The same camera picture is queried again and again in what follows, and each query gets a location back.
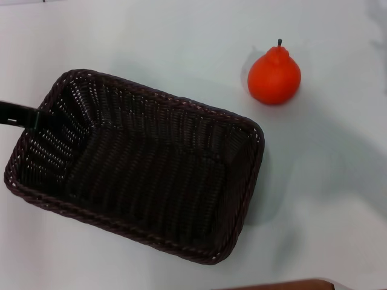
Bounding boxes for dark brown woven basket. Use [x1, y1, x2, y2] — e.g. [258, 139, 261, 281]
[3, 68, 265, 266]

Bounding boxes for orange pear-shaped toy fruit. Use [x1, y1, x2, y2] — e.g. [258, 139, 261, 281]
[247, 38, 302, 106]

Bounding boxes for brown wooden board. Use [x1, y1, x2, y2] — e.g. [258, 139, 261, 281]
[229, 279, 335, 290]

